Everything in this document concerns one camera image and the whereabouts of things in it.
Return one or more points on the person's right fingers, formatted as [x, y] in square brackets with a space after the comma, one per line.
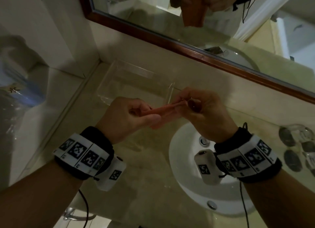
[189, 100]

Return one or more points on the person's right forearm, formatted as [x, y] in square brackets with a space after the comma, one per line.
[283, 200]

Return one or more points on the clear plastic bag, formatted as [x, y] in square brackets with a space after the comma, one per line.
[17, 87]

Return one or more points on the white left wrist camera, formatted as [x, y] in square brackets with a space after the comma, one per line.
[110, 173]

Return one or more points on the person's left forearm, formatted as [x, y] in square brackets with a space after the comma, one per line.
[34, 200]

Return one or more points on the black marker-tagged right wristband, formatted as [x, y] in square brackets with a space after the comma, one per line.
[246, 156]

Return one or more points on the wood-framed wall mirror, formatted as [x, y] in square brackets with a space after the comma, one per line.
[246, 50]

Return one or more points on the chrome sink overflow cap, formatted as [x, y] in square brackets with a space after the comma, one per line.
[204, 141]

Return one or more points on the clear drinking glass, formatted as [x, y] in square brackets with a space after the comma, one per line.
[309, 151]
[286, 136]
[292, 161]

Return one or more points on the person's right hand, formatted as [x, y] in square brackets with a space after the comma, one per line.
[209, 117]

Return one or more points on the black marker-tagged left wristband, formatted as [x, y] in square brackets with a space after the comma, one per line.
[83, 152]

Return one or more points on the person's left hand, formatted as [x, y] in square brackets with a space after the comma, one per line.
[120, 119]

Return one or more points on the person's left thumb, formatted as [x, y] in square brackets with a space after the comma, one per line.
[147, 120]

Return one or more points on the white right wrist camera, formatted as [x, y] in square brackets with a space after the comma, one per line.
[205, 166]

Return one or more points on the black marker-tagged wristband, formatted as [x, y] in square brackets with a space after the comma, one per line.
[83, 152]
[246, 156]

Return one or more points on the orange soft strip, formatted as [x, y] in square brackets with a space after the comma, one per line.
[161, 109]

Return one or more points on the chrome sink drain plug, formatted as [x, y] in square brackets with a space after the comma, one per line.
[212, 205]

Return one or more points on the clear acrylic tray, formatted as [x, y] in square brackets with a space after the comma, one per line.
[133, 85]

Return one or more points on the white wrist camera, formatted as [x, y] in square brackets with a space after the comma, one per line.
[110, 173]
[205, 166]

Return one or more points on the white round sink basin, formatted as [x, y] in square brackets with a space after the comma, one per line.
[187, 193]

